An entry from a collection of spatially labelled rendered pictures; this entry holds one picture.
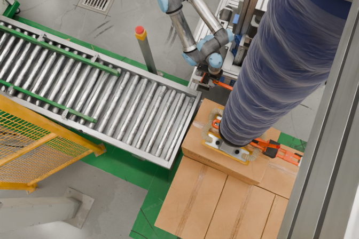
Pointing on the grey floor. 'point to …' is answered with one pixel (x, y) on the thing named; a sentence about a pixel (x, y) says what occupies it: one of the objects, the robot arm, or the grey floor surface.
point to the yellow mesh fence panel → (21, 111)
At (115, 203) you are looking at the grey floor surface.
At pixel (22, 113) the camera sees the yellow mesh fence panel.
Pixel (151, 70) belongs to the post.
